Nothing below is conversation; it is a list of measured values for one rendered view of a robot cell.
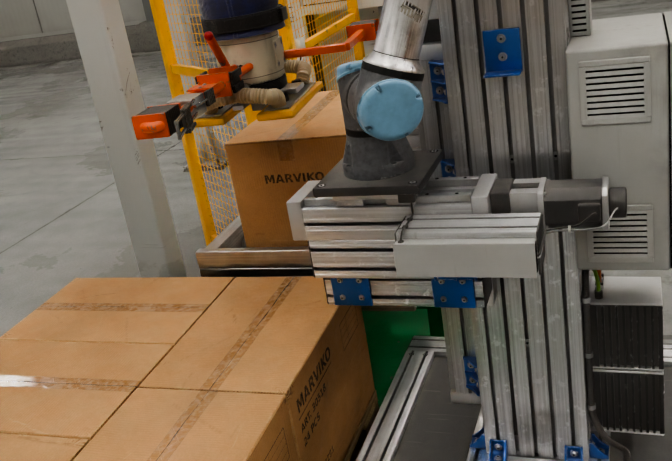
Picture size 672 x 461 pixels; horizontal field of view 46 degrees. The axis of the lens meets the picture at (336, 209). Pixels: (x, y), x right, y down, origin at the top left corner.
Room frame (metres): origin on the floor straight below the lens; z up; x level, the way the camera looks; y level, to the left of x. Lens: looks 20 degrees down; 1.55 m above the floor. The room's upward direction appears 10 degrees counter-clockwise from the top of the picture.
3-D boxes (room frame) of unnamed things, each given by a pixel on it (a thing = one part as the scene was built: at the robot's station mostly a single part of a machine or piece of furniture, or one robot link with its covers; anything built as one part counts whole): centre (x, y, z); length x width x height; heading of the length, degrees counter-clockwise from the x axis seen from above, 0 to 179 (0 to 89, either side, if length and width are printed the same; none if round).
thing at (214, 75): (1.95, 0.23, 1.20); 0.10 x 0.08 x 0.06; 74
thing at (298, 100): (2.17, 0.07, 1.10); 0.34 x 0.10 x 0.05; 164
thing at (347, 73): (1.56, -0.10, 1.20); 0.13 x 0.12 x 0.14; 7
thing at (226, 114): (2.22, 0.25, 1.10); 0.34 x 0.10 x 0.05; 164
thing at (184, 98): (1.74, 0.29, 1.20); 0.07 x 0.07 x 0.04; 74
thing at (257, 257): (2.24, 0.14, 0.58); 0.70 x 0.03 x 0.06; 69
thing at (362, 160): (1.57, -0.10, 1.09); 0.15 x 0.15 x 0.10
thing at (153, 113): (1.62, 0.33, 1.20); 0.08 x 0.07 x 0.05; 164
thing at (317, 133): (2.56, 0.02, 0.75); 0.60 x 0.40 x 0.40; 161
